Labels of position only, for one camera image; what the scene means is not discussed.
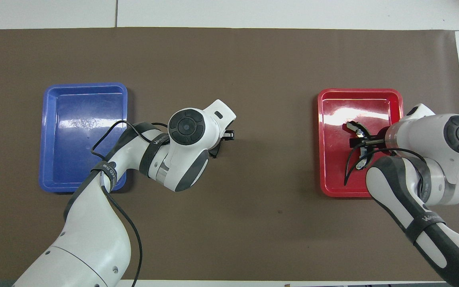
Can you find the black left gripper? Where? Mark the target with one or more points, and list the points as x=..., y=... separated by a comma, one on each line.
x=228, y=135

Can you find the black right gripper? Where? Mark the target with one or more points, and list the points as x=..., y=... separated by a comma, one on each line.
x=377, y=148

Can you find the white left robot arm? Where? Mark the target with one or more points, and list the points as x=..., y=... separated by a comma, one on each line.
x=90, y=239

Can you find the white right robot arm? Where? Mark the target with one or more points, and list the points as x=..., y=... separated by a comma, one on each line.
x=420, y=135

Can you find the red plastic tray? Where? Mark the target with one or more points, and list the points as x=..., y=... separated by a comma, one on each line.
x=333, y=163

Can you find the brown table mat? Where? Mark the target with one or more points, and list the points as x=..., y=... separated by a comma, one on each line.
x=253, y=223

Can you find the blue plastic tray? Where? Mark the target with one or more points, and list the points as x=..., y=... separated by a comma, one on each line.
x=74, y=155

